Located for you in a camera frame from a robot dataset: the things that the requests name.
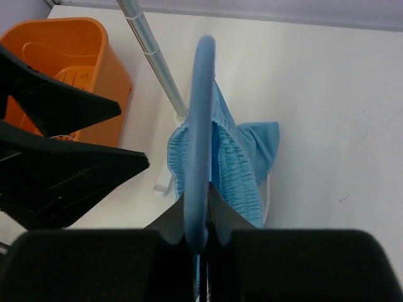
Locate orange plastic basket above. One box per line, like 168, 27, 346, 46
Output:
1, 18, 132, 147

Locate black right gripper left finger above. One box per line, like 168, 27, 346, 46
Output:
1, 201, 195, 301

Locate light blue shorts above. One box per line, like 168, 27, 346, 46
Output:
166, 75, 281, 230

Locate silver clothes rack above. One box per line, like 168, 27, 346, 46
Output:
116, 0, 190, 198

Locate blue wire hanger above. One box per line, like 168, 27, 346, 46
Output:
183, 35, 215, 301

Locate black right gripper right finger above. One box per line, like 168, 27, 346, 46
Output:
207, 185, 402, 301

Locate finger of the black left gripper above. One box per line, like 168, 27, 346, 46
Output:
1, 46, 122, 137
1, 122, 149, 230

